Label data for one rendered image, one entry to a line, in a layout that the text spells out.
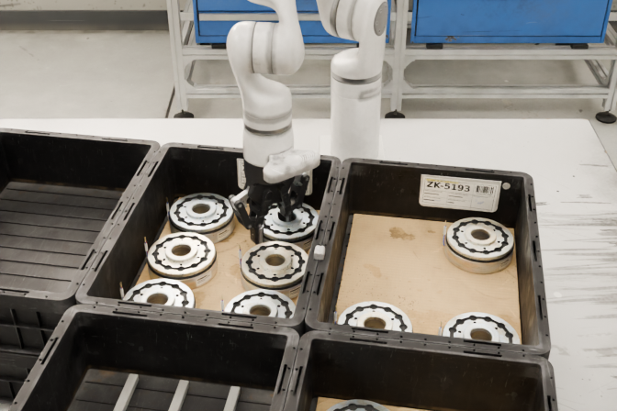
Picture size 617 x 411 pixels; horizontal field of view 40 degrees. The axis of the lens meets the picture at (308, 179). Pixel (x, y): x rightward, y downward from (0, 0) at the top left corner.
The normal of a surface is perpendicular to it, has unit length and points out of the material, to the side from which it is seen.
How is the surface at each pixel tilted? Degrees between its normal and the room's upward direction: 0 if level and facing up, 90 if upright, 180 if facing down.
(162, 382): 0
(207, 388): 0
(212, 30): 90
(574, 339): 0
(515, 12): 90
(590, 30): 90
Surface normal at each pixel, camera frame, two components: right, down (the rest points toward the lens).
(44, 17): 0.00, 0.56
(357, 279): 0.00, -0.83
